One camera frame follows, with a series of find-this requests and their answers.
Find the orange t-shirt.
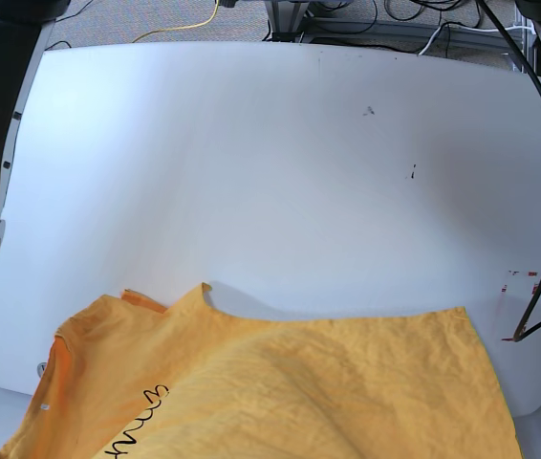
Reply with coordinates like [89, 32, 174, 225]
[0, 284, 522, 458]

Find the red tape rectangle marking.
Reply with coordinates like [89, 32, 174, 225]
[497, 270, 539, 340]

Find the left table grommet hole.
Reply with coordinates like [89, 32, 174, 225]
[36, 361, 47, 378]

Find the aluminium frame rail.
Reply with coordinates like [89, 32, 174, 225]
[263, 1, 510, 56]

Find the yellow cable on floor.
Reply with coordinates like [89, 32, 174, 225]
[131, 0, 218, 45]

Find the white cable on floor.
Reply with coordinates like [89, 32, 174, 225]
[417, 22, 537, 56]

